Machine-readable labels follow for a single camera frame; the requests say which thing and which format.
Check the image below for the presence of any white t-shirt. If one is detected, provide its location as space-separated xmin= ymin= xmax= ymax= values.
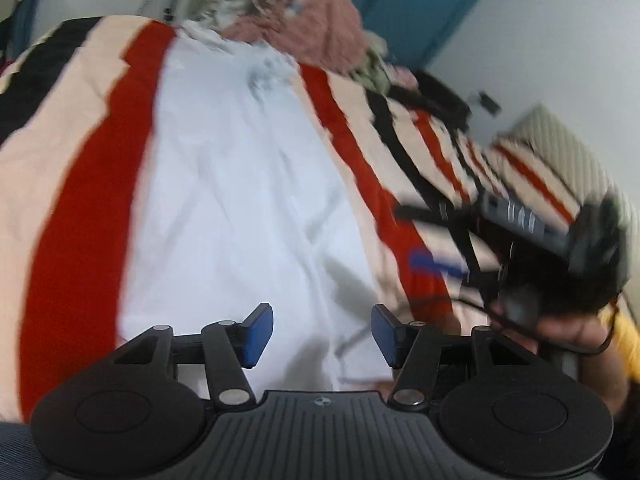
xmin=117 ymin=21 xmax=394 ymax=392

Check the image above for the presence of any person's right hand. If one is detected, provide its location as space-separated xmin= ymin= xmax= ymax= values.
xmin=489 ymin=303 xmax=632 ymax=418

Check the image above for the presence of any light green garment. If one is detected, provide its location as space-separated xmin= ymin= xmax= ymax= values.
xmin=348 ymin=48 xmax=392 ymax=94

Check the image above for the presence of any pink fluffy blanket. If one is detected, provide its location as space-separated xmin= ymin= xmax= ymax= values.
xmin=221 ymin=0 xmax=369 ymax=74

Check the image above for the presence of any striped red cream black blanket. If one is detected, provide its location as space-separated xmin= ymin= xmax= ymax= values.
xmin=1 ymin=16 xmax=579 ymax=422

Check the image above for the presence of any black cable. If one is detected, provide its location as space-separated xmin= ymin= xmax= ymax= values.
xmin=399 ymin=294 xmax=618 ymax=359

